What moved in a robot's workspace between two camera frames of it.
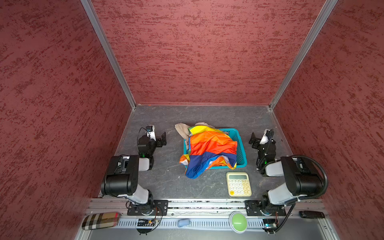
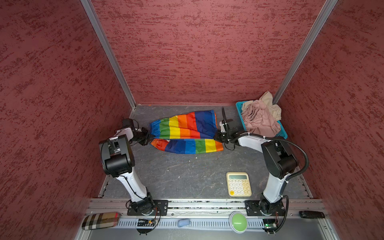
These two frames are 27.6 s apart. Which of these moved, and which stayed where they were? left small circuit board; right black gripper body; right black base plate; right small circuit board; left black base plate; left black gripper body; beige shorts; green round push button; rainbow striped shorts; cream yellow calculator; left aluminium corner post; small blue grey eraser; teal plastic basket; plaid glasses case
Moved: teal plastic basket; right black gripper body; rainbow striped shorts; beige shorts; left black gripper body
Stayed: left aluminium corner post; cream yellow calculator; left small circuit board; right small circuit board; small blue grey eraser; green round push button; right black base plate; left black base plate; plaid glasses case
